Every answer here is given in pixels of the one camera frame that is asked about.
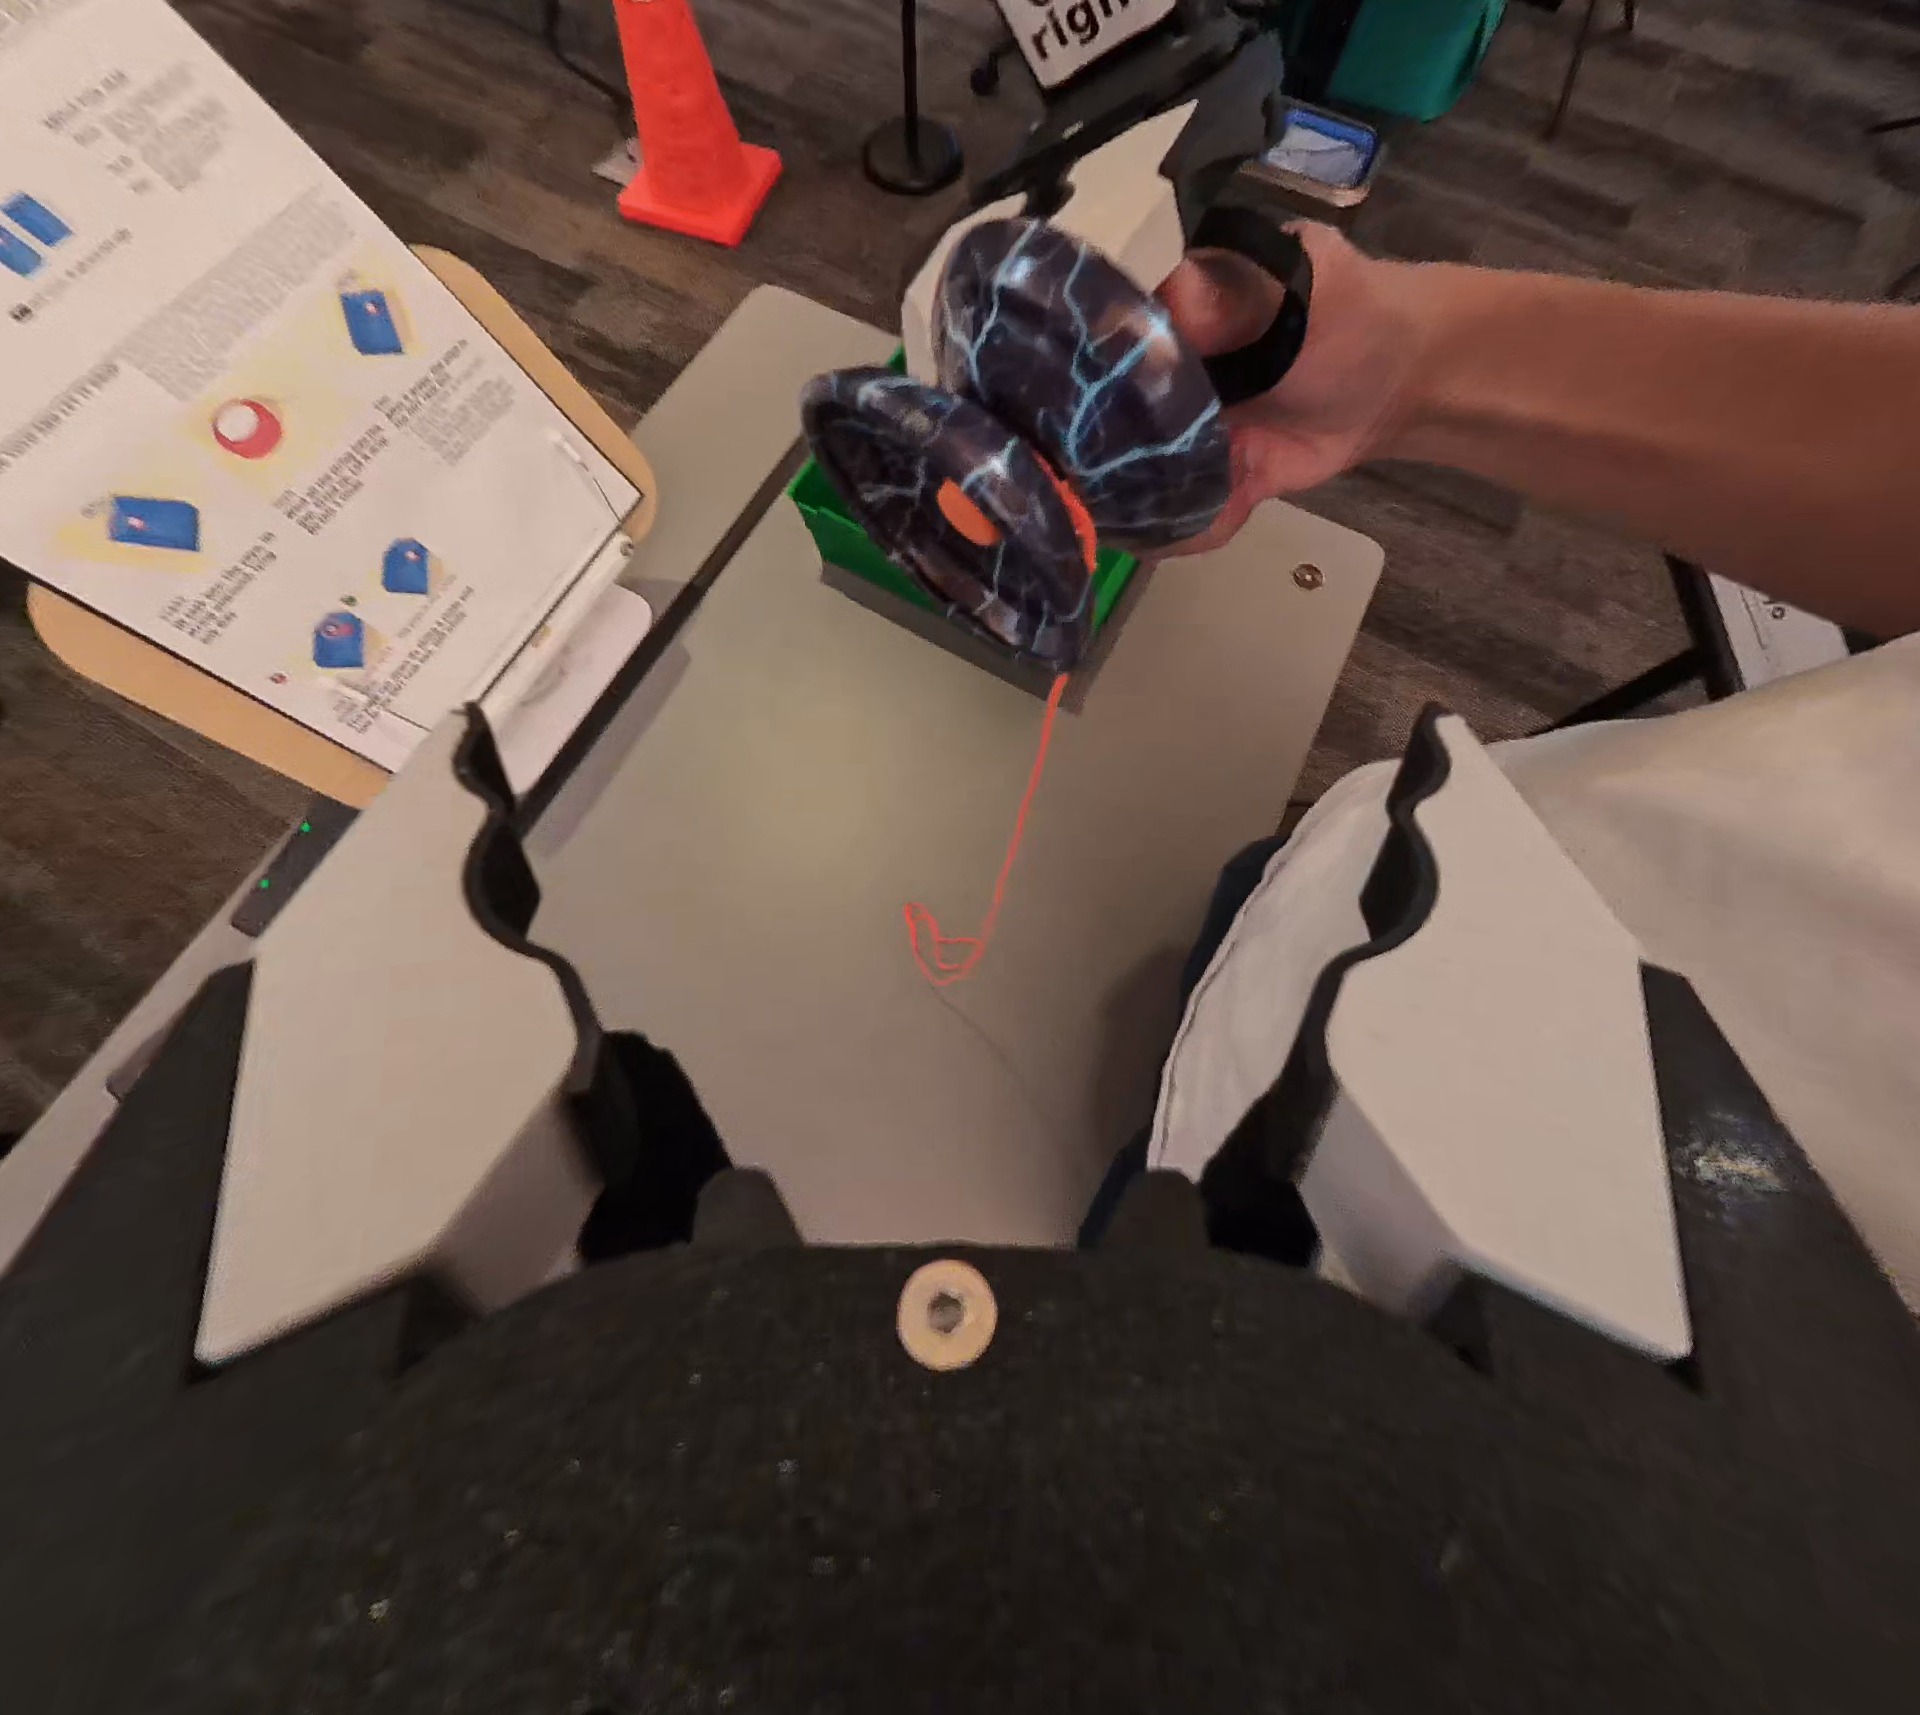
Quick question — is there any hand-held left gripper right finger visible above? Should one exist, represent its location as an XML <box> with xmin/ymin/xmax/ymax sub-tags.
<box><xmin>1292</xmin><ymin>701</ymin><xmax>1700</xmax><ymax>1361</ymax></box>

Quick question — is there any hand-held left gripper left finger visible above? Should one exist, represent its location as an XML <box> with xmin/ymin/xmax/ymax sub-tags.
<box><xmin>189</xmin><ymin>701</ymin><xmax>609</xmax><ymax>1367</ymax></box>

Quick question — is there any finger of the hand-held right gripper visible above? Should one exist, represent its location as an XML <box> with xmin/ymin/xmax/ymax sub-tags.
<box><xmin>1071</xmin><ymin>94</ymin><xmax>1202</xmax><ymax>278</ymax></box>
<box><xmin>897</xmin><ymin>186</ymin><xmax>1052</xmax><ymax>361</ymax></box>

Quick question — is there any dark blue lightning yo-yo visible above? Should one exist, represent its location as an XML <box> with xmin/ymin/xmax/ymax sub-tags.
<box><xmin>797</xmin><ymin>212</ymin><xmax>1235</xmax><ymax>671</ymax></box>

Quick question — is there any green plastic bin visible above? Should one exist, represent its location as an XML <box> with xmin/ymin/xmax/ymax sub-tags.
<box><xmin>786</xmin><ymin>351</ymin><xmax>1142</xmax><ymax>701</ymax></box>

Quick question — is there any orange yo-yo string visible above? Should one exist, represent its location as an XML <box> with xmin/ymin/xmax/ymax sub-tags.
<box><xmin>904</xmin><ymin>663</ymin><xmax>1070</xmax><ymax>989</ymax></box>

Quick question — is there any person's right forearm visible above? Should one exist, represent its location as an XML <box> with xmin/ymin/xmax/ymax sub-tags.
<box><xmin>1402</xmin><ymin>254</ymin><xmax>1920</xmax><ymax>645</ymax></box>

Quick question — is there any black desk control panel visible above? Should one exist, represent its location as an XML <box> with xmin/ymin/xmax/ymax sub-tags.
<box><xmin>229</xmin><ymin>798</ymin><xmax>364</xmax><ymax>938</ymax></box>

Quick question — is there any grey desk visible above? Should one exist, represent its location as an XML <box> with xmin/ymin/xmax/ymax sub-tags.
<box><xmin>0</xmin><ymin>284</ymin><xmax>1385</xmax><ymax>1287</ymax></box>

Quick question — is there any person's right hand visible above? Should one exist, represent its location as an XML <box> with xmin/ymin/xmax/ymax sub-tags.
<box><xmin>1156</xmin><ymin>220</ymin><xmax>1445</xmax><ymax>559</ymax></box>

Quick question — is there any orange traffic cone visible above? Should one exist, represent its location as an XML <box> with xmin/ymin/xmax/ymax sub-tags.
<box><xmin>571</xmin><ymin>0</ymin><xmax>786</xmax><ymax>247</ymax></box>

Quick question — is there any teal bin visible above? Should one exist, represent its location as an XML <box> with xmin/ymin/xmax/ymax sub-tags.
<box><xmin>1329</xmin><ymin>0</ymin><xmax>1509</xmax><ymax>123</ymax></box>

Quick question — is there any wooden board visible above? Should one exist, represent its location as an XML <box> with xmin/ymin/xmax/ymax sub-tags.
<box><xmin>28</xmin><ymin>239</ymin><xmax>661</xmax><ymax>809</ymax></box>

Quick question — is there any printed instruction sheet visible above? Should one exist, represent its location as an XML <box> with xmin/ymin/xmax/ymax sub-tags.
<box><xmin>0</xmin><ymin>0</ymin><xmax>649</xmax><ymax>772</ymax></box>

